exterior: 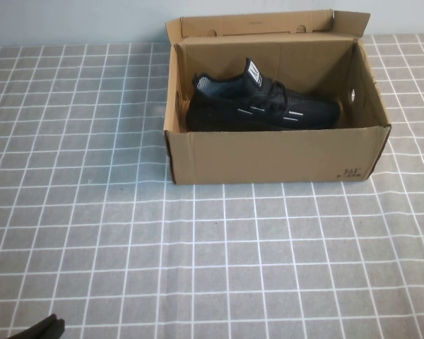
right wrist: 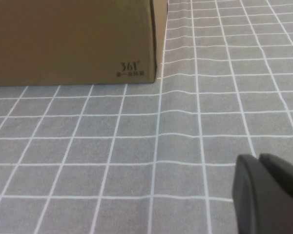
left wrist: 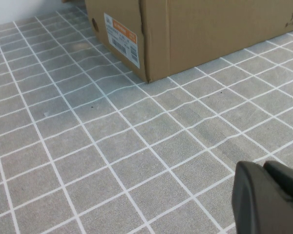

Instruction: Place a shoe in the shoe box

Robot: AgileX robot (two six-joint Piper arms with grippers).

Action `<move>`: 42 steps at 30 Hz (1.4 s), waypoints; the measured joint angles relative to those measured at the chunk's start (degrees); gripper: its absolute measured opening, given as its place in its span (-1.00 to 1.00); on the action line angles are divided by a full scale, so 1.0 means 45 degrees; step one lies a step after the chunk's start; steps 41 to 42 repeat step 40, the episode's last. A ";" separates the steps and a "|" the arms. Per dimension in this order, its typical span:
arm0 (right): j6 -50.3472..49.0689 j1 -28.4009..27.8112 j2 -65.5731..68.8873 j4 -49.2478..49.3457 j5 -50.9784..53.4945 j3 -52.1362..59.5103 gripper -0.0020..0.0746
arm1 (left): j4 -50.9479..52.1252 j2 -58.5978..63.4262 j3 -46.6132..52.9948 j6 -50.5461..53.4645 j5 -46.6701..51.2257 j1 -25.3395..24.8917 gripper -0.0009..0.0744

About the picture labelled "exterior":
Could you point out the brown cardboard shoe box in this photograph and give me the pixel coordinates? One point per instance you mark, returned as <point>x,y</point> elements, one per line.
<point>268,159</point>

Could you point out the black knit sneaker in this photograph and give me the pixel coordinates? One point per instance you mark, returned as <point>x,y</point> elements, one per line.
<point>233,109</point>

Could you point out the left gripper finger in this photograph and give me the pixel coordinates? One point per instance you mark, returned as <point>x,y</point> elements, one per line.
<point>44,330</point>
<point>59,330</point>

